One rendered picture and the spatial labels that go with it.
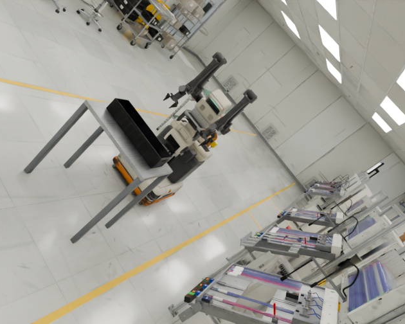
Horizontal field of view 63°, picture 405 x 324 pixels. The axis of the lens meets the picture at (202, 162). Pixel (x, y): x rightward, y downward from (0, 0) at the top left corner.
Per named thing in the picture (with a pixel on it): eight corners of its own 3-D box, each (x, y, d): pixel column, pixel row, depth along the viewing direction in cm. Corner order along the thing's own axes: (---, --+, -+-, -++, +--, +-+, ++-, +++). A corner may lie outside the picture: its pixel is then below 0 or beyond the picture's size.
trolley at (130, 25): (114, 27, 708) (144, -10, 676) (132, 33, 794) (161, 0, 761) (130, 45, 708) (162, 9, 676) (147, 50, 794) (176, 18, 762)
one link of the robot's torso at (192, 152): (169, 144, 357) (185, 130, 349) (184, 165, 353) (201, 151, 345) (157, 146, 333) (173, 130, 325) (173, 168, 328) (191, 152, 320)
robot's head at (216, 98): (214, 96, 325) (219, 87, 312) (227, 112, 322) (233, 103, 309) (203, 101, 318) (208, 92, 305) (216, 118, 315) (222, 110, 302)
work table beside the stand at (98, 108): (66, 164, 299) (123, 104, 273) (109, 227, 288) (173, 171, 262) (23, 169, 257) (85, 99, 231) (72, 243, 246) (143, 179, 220)
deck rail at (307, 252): (256, 246, 324) (257, 240, 324) (257, 245, 326) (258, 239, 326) (335, 261, 296) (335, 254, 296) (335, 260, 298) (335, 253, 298)
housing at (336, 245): (330, 260, 300) (331, 245, 299) (332, 247, 345) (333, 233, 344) (339, 262, 297) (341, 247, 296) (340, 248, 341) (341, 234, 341)
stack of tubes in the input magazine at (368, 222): (348, 241, 295) (374, 224, 286) (347, 229, 342) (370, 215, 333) (357, 253, 292) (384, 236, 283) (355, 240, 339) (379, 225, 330)
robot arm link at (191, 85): (226, 61, 287) (218, 52, 289) (224, 60, 281) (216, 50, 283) (191, 95, 301) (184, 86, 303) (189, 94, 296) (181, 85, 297)
